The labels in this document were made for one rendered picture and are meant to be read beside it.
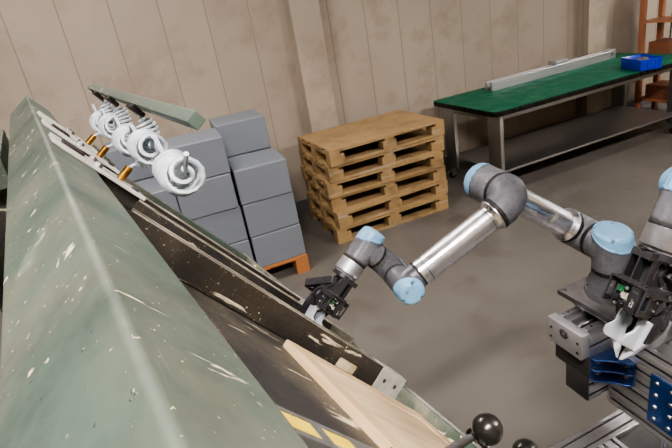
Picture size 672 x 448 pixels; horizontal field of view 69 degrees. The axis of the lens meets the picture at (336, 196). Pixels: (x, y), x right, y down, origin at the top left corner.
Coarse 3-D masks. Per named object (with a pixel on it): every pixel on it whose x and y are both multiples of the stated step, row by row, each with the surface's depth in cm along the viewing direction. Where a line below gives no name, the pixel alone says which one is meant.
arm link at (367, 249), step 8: (360, 232) 140; (368, 232) 139; (376, 232) 139; (360, 240) 139; (368, 240) 138; (376, 240) 138; (352, 248) 139; (360, 248) 138; (368, 248) 138; (376, 248) 139; (384, 248) 142; (352, 256) 137; (360, 256) 137; (368, 256) 138; (376, 256) 139; (360, 264) 137; (368, 264) 141
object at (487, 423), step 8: (480, 416) 60; (488, 416) 60; (472, 424) 61; (480, 424) 60; (488, 424) 59; (496, 424) 59; (472, 432) 60; (480, 432) 59; (488, 432) 59; (496, 432) 59; (464, 440) 61; (472, 440) 61; (480, 440) 59; (488, 440) 59; (496, 440) 59
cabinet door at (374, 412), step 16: (304, 352) 110; (304, 368) 103; (320, 368) 104; (336, 368) 120; (320, 384) 98; (336, 384) 99; (352, 384) 115; (336, 400) 93; (352, 400) 94; (368, 400) 109; (384, 400) 125; (352, 416) 89; (368, 416) 90; (384, 416) 103; (400, 416) 118; (416, 416) 135; (368, 432) 85; (384, 432) 86; (400, 432) 98; (416, 432) 111; (432, 432) 128
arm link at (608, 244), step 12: (588, 228) 156; (600, 228) 151; (612, 228) 150; (624, 228) 149; (588, 240) 154; (600, 240) 148; (612, 240) 146; (624, 240) 145; (588, 252) 154; (600, 252) 149; (612, 252) 146; (624, 252) 146; (600, 264) 150; (612, 264) 148; (624, 264) 147
